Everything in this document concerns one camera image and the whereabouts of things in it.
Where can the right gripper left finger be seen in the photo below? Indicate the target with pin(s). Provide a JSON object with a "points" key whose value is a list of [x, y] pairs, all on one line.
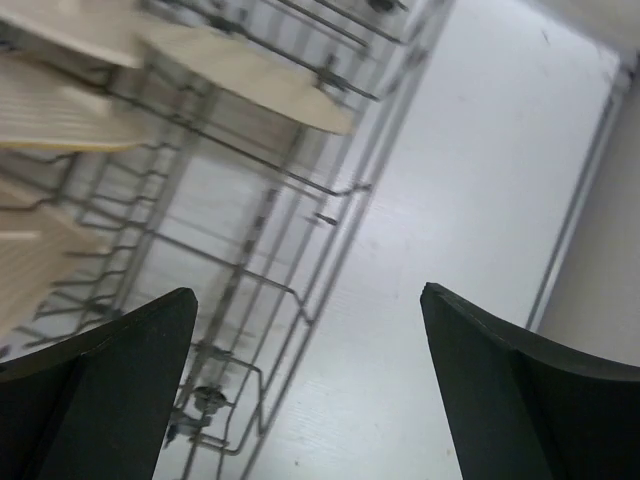
{"points": [[96, 406]]}

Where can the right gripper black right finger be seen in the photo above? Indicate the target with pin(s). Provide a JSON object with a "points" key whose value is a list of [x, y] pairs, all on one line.
{"points": [[521, 406]]}

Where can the rectangular woven bamboo plate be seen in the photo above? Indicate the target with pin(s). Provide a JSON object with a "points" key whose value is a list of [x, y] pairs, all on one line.
{"points": [[41, 244]]}

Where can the square woven bamboo plate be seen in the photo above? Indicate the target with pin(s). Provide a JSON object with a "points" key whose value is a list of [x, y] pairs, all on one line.
{"points": [[42, 108]]}

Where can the round woven bamboo plate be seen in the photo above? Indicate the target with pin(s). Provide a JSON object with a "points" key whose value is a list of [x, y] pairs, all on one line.
{"points": [[235, 66]]}

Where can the shovel-shaped woven bamboo plate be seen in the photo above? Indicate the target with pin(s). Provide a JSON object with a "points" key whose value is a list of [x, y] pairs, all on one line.
{"points": [[104, 30]]}

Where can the grey wire dish rack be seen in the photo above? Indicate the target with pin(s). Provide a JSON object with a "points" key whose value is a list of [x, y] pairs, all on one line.
{"points": [[254, 212]]}

